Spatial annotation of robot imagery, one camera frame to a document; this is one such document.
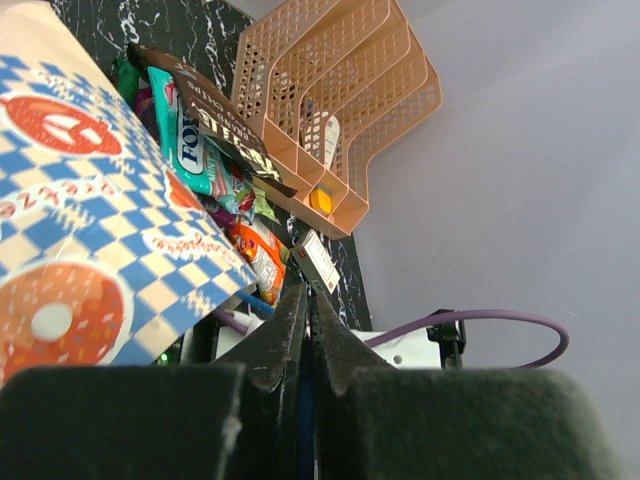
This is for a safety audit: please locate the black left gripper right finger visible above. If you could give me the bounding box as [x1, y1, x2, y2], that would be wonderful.
[310, 296, 620, 479]

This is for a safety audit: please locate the teal Fox's candy bag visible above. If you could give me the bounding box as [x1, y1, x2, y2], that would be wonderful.
[147, 67, 256, 222]

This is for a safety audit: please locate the green snack bag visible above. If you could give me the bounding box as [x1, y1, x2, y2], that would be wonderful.
[111, 56, 142, 108]

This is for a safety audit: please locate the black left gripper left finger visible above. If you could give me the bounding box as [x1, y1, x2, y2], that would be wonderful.
[1, 285, 307, 479]

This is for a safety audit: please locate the brown chocolate snack bag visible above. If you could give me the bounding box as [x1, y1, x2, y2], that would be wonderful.
[127, 43, 297, 198]

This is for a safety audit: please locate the white labelled card pack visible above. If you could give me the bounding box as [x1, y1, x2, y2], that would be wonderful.
[323, 116, 340, 169]

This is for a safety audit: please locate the yellow sticky note block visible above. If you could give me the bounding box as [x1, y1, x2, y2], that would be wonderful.
[309, 186, 333, 216]

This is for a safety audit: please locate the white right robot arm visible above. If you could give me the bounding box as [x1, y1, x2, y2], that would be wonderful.
[159, 311, 466, 369]

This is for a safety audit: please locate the light green snack packet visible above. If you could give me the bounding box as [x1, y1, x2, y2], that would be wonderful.
[254, 187, 281, 225]

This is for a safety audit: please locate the white box with red logo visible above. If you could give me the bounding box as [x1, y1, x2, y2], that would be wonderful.
[291, 229, 340, 297]

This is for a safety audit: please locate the orange candy packet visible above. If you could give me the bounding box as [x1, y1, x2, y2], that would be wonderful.
[228, 218, 290, 306]

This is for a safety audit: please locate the blue checkered paper bag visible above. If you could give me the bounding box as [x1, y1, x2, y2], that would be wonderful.
[1, 1, 255, 391]

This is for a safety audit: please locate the pink desk organizer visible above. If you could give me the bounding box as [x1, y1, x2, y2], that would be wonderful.
[232, 0, 442, 239]

